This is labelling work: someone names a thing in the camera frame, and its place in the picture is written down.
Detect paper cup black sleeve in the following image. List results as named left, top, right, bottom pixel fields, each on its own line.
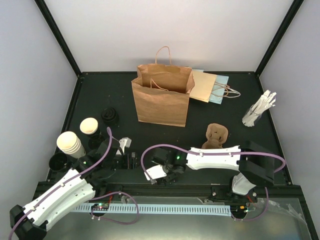
left=79, top=117, right=101, bottom=136

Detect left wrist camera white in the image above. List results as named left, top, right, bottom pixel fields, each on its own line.
left=118, top=137, right=132, bottom=155

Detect black coffee lids stack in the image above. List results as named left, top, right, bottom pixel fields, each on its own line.
left=100, top=107, right=119, bottom=127

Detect left black frame post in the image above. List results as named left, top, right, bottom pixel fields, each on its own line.
left=34, top=0, right=82, bottom=77

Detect glass with white stirrers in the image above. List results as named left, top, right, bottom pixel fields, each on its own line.
left=242, top=90, right=277, bottom=127

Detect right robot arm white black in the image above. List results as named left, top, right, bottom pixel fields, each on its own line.
left=145, top=141, right=275, bottom=202

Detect black front mounting rail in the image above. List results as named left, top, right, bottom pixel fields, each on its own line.
left=37, top=183, right=303, bottom=203

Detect flat blue paper bag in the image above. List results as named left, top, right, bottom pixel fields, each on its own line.
left=193, top=69, right=228, bottom=103

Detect black frame post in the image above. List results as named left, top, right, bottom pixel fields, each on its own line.
left=254, top=0, right=304, bottom=77
left=34, top=0, right=82, bottom=77

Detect blue slotted cable duct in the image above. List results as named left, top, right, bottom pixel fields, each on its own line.
left=72, top=203, right=231, bottom=217

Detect right black frame post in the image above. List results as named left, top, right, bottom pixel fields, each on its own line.
left=254, top=0, right=304, bottom=77

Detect stacked paper cups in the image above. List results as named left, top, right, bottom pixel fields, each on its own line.
left=56, top=131, right=86, bottom=159

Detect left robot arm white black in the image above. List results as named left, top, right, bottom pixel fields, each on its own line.
left=9, top=137, right=131, bottom=240

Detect brown pulp cup carrier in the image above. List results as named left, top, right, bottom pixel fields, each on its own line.
left=201, top=123, right=229, bottom=149

